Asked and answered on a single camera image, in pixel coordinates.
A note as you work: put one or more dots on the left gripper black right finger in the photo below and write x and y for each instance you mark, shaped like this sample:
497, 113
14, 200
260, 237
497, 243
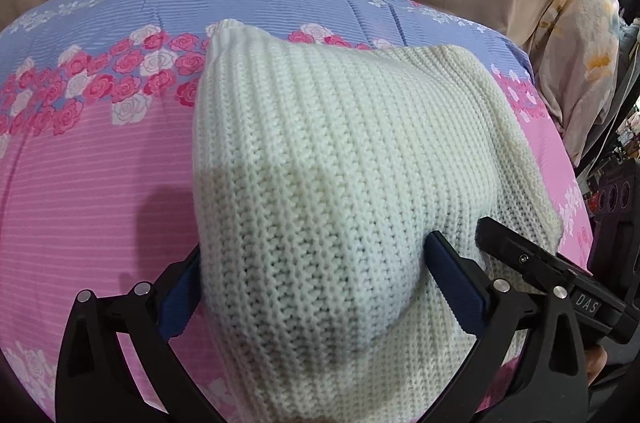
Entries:
527, 362

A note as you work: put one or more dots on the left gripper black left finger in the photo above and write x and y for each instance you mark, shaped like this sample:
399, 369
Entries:
116, 362

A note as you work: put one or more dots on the white knitted sweater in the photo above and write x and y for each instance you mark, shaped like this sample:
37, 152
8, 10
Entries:
318, 171

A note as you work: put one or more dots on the person's right hand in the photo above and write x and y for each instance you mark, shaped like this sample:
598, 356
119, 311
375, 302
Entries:
596, 359

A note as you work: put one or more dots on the cream floral blanket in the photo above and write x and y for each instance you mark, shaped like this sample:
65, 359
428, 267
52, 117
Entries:
574, 52

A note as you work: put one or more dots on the pink blue floral bedsheet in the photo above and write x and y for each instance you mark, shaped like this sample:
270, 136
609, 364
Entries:
96, 113

